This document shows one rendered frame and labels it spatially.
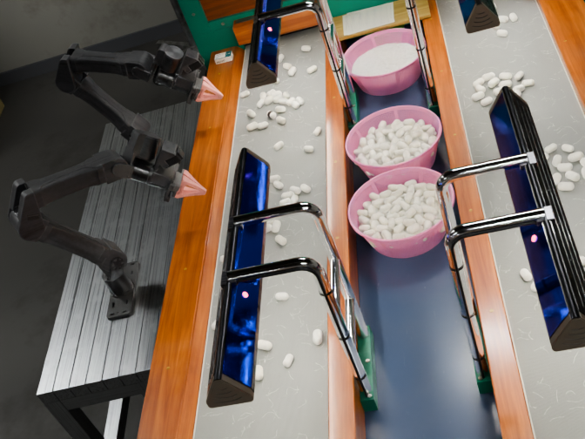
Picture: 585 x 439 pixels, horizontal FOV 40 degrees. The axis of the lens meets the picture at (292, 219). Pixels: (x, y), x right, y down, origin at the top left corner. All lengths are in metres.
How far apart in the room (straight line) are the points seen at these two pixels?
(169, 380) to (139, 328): 0.32
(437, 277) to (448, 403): 0.35
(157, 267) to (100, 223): 0.34
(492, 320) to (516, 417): 0.23
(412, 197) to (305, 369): 0.56
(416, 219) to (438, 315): 0.27
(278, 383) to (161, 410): 0.26
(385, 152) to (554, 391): 0.88
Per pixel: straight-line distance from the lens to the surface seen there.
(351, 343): 1.60
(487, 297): 1.76
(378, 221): 2.03
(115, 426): 2.48
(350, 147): 2.27
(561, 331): 1.28
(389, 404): 1.75
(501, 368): 1.65
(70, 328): 2.28
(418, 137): 2.27
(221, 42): 2.94
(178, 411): 1.80
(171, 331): 1.96
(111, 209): 2.59
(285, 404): 1.74
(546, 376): 1.66
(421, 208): 2.03
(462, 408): 1.71
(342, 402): 1.67
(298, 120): 2.47
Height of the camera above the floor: 2.08
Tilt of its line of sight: 39 degrees down
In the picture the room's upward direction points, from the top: 22 degrees counter-clockwise
